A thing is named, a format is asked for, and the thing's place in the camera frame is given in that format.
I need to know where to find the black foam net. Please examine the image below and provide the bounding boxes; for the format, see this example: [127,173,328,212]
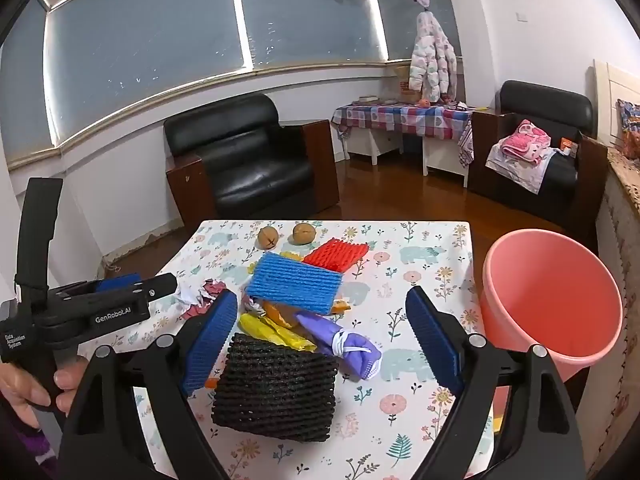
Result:
[210,332,340,443]

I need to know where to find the yellow plastic wrapper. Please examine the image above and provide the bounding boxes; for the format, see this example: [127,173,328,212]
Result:
[239,312,318,353]

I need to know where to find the purple wrapper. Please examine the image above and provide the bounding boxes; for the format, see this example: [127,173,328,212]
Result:
[295,310,383,381]

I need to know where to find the red wrapper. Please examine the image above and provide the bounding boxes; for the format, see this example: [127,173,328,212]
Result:
[181,280,228,321]

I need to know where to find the pink folded clothes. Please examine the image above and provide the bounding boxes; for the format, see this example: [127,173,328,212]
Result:
[501,119,551,166]

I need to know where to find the woven basket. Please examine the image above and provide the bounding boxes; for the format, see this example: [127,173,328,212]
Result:
[394,64,423,103]

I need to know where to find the red foam net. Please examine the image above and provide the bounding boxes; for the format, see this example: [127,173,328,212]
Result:
[302,239,370,273]

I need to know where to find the patterned puffy jacket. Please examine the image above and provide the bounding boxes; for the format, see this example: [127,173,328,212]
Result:
[408,11,458,102]

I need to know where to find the person's left hand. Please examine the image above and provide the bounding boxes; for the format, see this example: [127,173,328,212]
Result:
[0,356,90,429]

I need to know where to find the bed with brown lace cover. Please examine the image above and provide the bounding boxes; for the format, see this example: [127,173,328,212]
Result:
[582,150,640,476]

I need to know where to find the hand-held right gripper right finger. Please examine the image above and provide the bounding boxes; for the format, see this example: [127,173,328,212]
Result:
[405,287,586,480]

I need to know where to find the white patterned sheet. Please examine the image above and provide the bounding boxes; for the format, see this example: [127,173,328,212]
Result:
[486,142,566,195]

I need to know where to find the white side table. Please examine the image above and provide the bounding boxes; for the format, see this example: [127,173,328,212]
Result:
[344,126,469,188]

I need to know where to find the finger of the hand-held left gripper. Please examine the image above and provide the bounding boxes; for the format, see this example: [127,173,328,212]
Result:
[52,274,144,298]
[131,273,179,307]

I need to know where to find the floral tablecloth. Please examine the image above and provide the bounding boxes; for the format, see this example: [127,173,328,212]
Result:
[102,219,496,480]

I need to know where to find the pink plastic bucket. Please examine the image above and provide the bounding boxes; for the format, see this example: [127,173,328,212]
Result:
[480,229,624,383]

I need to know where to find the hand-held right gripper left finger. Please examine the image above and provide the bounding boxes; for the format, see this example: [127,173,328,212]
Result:
[57,288,239,480]

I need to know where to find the large curved window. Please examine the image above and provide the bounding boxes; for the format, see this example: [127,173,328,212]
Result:
[0,0,463,166]

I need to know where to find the black leather armchair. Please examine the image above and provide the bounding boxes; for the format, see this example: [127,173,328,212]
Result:
[164,92,341,221]
[467,80,608,231]

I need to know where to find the checked tablecloth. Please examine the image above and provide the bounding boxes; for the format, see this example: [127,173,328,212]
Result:
[331,101,475,168]

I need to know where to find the blue foam net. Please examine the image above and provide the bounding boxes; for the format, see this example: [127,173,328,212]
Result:
[244,251,345,316]

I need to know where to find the colourful printed pillow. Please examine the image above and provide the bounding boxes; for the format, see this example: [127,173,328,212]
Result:
[616,99,640,161]

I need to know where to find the cream bed headboard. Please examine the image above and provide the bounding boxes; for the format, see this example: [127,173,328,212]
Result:
[594,59,640,151]

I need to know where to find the white paper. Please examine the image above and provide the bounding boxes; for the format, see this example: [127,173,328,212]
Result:
[172,280,213,308]

